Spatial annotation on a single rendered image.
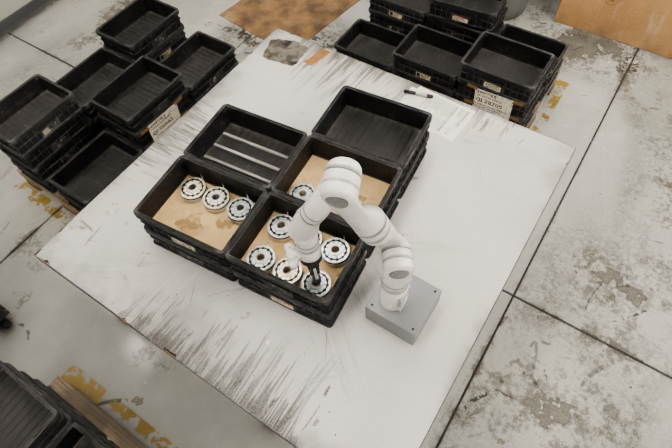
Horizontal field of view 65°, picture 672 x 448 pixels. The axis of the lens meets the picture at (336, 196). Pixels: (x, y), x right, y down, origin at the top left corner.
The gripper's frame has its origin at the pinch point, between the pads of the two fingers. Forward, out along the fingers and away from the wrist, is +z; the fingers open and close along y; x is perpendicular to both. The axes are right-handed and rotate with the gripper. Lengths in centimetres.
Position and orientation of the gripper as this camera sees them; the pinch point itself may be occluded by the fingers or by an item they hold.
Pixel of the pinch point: (314, 272)
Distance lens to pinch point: 181.0
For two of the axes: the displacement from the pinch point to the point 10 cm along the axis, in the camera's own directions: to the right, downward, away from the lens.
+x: -9.6, 2.7, -1.1
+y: -2.8, -7.8, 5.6
